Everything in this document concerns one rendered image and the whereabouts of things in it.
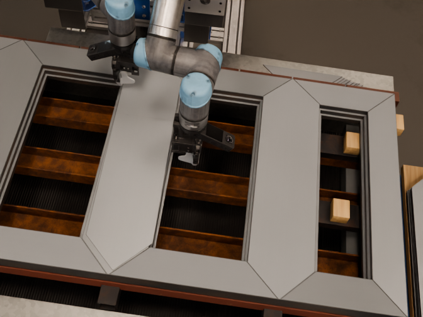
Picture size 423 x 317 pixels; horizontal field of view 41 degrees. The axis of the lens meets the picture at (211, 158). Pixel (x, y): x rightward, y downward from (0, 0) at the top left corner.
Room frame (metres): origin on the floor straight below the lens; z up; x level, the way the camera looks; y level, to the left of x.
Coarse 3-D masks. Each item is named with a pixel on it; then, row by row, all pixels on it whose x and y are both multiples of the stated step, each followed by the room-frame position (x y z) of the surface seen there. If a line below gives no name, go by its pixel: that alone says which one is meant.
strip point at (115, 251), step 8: (96, 240) 0.58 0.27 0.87; (104, 240) 0.59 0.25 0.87; (112, 240) 0.59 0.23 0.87; (120, 240) 0.59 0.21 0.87; (128, 240) 0.60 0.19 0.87; (136, 240) 0.60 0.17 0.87; (96, 248) 0.56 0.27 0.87; (104, 248) 0.56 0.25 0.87; (112, 248) 0.57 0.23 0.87; (120, 248) 0.57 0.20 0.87; (128, 248) 0.57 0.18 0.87; (136, 248) 0.58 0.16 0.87; (144, 248) 0.58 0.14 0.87; (104, 256) 0.54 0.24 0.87; (112, 256) 0.55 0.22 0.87; (120, 256) 0.55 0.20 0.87; (128, 256) 0.55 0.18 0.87; (112, 264) 0.52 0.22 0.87; (120, 264) 0.53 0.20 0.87
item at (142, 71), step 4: (140, 68) 1.19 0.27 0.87; (140, 72) 1.17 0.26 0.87; (144, 72) 1.17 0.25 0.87; (148, 72) 1.18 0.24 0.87; (152, 72) 1.18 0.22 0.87; (156, 72) 1.18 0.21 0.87; (160, 72) 1.18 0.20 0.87; (156, 76) 1.17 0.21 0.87; (160, 76) 1.17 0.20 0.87; (164, 76) 1.17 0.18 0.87; (168, 76) 1.17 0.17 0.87; (172, 76) 1.17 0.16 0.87; (176, 76) 1.18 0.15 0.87
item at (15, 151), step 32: (32, 96) 1.03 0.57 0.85; (224, 96) 1.14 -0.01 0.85; (256, 96) 1.15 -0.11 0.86; (256, 128) 1.04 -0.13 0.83; (320, 128) 1.08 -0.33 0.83; (256, 160) 0.91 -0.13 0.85; (0, 192) 0.69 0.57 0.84; (96, 256) 0.54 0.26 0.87; (160, 288) 0.50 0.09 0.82; (192, 288) 0.50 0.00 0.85
